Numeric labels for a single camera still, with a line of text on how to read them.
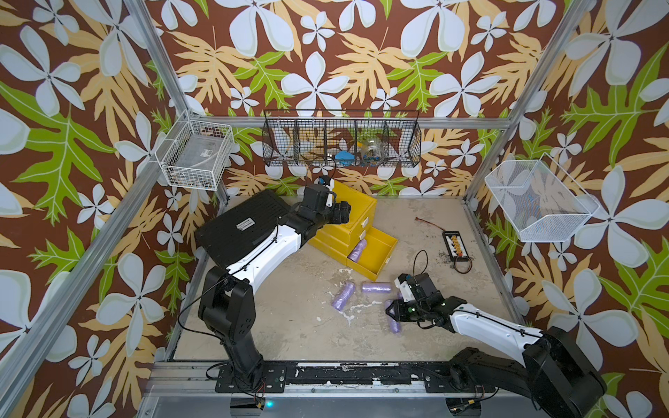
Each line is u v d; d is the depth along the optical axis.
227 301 0.46
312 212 0.65
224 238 0.99
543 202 0.81
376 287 0.89
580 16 0.69
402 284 0.82
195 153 0.86
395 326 0.81
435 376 0.74
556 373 0.42
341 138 0.98
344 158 0.95
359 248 0.99
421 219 1.12
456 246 1.02
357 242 0.97
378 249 0.99
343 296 0.88
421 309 0.67
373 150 0.98
